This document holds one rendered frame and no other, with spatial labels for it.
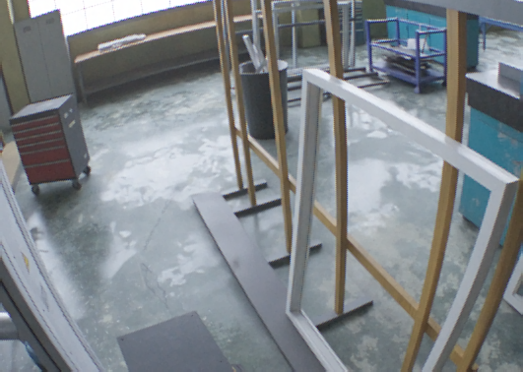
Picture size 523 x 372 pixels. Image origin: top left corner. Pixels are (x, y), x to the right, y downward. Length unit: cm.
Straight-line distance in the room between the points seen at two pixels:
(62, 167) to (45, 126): 50
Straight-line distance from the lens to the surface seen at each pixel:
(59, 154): 450
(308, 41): 910
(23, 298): 89
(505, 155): 295
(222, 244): 321
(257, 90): 453
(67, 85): 803
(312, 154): 202
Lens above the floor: 199
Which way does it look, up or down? 30 degrees down
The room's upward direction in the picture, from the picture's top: 7 degrees counter-clockwise
